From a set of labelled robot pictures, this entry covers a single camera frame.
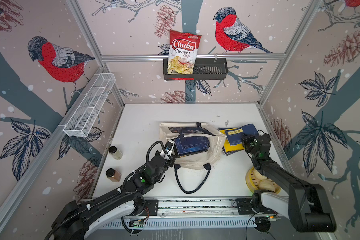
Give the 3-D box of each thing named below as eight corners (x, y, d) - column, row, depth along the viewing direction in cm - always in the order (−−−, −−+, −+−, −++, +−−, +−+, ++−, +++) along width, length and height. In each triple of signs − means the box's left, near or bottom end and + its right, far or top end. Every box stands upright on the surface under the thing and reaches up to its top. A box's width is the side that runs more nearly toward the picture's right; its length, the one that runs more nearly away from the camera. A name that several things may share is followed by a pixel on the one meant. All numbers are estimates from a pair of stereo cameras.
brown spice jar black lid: (112, 183, 84) (103, 176, 76) (114, 175, 87) (106, 168, 79) (120, 183, 84) (113, 176, 76) (122, 175, 87) (115, 168, 79)
